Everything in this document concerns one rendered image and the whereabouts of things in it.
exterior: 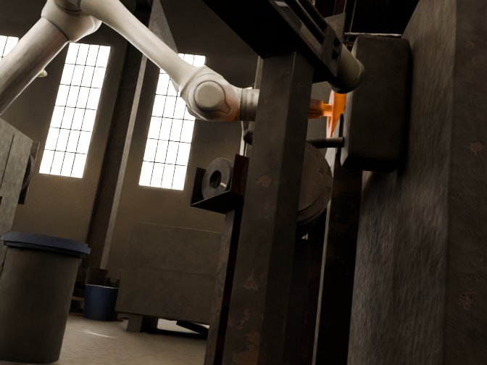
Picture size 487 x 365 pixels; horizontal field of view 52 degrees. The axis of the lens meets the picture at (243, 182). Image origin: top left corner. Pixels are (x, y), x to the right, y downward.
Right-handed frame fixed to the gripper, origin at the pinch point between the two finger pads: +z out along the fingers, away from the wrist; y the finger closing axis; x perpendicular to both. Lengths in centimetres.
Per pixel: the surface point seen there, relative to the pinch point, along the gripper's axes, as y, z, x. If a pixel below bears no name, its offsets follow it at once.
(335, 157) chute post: 30.1, -3.2, -23.0
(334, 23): 65, -8, -14
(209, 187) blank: -30, -37, -18
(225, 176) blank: -23.8, -31.2, -14.9
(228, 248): -22, -28, -38
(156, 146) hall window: -978, -302, 289
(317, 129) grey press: -241, 15, 83
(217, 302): -24, -30, -54
